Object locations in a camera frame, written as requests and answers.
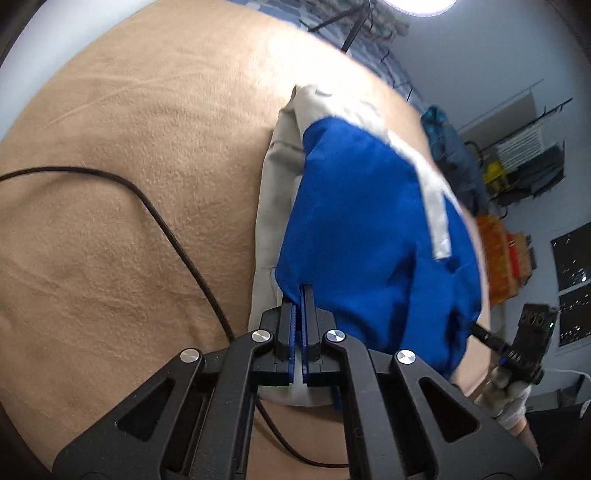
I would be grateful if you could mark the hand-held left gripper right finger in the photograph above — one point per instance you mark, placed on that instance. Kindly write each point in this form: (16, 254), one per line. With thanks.
(308, 332)

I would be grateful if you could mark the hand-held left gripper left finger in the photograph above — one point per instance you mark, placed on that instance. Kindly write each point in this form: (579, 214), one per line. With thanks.
(291, 341)

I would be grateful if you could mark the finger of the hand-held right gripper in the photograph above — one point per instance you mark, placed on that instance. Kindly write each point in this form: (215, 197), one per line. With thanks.
(487, 337)

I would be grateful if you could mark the white and blue work jacket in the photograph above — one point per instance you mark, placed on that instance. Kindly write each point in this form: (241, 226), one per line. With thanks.
(369, 207)

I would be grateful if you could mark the person's right forearm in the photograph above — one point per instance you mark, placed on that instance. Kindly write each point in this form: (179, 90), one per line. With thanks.
(528, 438)

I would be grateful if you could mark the hanging dark clothes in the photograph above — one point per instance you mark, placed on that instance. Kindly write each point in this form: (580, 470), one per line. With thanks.
(540, 170)

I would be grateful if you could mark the pile of dark clothes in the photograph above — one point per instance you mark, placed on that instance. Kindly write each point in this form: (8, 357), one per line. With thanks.
(452, 147)

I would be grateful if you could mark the black clothes rack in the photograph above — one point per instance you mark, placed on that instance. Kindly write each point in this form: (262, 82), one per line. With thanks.
(554, 108)

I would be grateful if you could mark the person's right hand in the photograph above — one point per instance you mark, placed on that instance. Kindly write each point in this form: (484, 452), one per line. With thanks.
(512, 401)

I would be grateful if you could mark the orange crate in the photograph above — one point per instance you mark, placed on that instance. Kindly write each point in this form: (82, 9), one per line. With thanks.
(496, 258)

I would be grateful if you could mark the tan cardboard box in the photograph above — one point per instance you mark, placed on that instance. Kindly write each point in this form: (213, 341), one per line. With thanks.
(521, 258)

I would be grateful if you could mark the dark window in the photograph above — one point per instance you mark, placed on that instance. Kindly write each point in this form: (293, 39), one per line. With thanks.
(572, 258)

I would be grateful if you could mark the person's dark clothing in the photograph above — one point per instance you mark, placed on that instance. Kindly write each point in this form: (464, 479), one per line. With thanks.
(563, 429)

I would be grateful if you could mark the striped white towel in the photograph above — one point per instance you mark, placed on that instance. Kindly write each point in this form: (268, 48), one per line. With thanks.
(521, 145)

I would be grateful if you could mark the tan blanket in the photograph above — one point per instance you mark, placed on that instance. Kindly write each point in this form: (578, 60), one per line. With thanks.
(115, 230)

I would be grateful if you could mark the black tripod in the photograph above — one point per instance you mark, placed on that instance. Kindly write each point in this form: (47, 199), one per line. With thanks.
(355, 30)

